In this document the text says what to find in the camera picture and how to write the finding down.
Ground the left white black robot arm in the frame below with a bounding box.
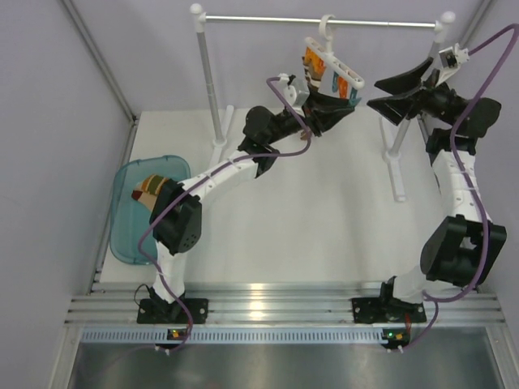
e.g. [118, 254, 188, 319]
[132, 91, 355, 326]

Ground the teal clothes peg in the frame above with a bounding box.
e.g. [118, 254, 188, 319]
[349, 88, 362, 107]
[332, 72, 342, 93]

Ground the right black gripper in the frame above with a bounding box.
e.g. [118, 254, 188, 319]
[367, 58, 464, 127]

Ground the teal plastic basin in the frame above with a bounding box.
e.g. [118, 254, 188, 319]
[109, 155, 191, 265]

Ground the white clip hanger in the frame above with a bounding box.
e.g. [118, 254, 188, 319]
[304, 14, 365, 92]

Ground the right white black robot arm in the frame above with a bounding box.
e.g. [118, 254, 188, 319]
[352, 54, 507, 324]

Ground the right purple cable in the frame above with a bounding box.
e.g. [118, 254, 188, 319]
[401, 23, 519, 348]

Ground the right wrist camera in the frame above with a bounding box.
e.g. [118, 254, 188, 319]
[439, 43, 470, 80]

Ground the perforated cable duct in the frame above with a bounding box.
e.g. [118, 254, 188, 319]
[81, 327, 410, 345]

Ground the aluminium mounting rail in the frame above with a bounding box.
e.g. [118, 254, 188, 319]
[65, 283, 505, 327]

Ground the white metal drying rack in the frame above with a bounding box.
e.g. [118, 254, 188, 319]
[189, 2, 457, 203]

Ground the orange clothes peg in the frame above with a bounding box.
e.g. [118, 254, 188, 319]
[313, 58, 326, 79]
[337, 77, 350, 100]
[303, 47, 321, 69]

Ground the brown white striped sock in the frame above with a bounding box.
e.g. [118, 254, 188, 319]
[303, 65, 323, 91]

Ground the tan striped sock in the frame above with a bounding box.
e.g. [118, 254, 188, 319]
[131, 174, 178, 213]

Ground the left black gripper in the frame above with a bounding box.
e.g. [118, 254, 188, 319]
[264, 84, 352, 144]

